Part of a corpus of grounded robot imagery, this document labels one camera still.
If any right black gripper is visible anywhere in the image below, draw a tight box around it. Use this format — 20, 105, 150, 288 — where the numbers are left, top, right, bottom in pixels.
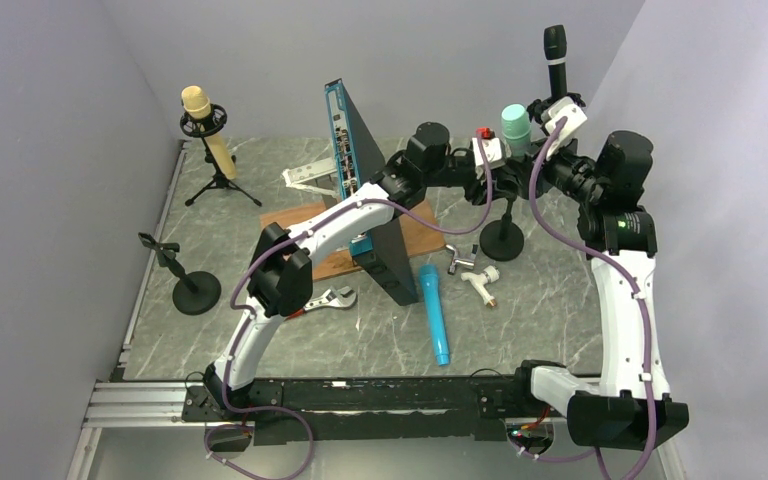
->
505, 132, 605, 205

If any mint green microphone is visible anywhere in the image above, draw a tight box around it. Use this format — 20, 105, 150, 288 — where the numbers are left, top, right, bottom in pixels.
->
501, 104, 531, 157

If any black stand of green microphone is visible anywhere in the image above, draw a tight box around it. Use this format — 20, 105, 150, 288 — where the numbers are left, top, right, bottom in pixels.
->
479, 199, 525, 262

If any blue microphone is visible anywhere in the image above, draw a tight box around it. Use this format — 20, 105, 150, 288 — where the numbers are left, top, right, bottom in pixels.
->
419, 264, 450, 366

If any black round-base mic stand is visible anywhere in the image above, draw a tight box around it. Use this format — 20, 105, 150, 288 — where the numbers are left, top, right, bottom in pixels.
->
138, 232, 222, 316

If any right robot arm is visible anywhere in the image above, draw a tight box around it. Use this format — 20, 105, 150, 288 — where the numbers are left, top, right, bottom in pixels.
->
510, 130, 689, 453

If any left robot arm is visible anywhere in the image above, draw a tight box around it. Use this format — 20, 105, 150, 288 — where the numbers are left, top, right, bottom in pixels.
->
203, 122, 506, 420

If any black microphone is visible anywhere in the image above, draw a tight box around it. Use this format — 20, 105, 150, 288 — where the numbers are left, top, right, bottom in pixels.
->
543, 25, 568, 101

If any black tripod mic stand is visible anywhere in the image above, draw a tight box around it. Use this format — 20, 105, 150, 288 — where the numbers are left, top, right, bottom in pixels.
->
179, 102, 262, 207

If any beige microphone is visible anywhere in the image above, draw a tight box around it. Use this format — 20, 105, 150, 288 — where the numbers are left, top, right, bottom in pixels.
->
179, 85, 237, 180

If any chrome faucet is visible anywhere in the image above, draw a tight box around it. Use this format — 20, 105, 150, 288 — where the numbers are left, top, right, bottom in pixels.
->
445, 244, 479, 275

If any white plastic faucet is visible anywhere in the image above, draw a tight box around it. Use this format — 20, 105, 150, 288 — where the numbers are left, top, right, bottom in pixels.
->
460, 265, 500, 308

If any wooden board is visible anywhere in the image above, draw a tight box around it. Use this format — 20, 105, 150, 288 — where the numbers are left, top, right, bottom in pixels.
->
259, 200, 444, 281

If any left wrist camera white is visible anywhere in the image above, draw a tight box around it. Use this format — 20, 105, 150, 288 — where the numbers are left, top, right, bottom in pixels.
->
471, 127, 506, 175

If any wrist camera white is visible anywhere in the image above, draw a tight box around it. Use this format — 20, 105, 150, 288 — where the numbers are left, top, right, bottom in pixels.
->
471, 127, 506, 175
540, 96, 587, 159

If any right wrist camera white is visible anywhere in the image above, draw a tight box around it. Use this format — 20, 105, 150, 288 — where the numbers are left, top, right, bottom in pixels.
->
540, 96, 587, 159

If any black stand with shock mount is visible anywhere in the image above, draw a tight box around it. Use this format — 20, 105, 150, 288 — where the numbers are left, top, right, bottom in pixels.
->
526, 92, 586, 126

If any blue black network switch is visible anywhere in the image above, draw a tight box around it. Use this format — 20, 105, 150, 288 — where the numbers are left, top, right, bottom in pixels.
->
324, 78, 419, 306

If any adjustable wrench red handle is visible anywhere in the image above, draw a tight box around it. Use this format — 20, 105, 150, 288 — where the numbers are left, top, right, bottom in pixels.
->
287, 287, 357, 320

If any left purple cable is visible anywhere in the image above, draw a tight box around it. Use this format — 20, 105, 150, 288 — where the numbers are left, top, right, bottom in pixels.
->
221, 129, 495, 425

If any metal bracket holder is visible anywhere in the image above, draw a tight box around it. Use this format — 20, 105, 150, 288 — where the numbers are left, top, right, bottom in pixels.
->
282, 159, 342, 201

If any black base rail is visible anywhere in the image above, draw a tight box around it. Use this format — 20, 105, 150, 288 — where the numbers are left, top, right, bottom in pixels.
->
181, 372, 549, 446

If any aluminium frame rail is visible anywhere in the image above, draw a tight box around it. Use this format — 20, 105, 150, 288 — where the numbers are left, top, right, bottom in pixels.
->
65, 378, 687, 480

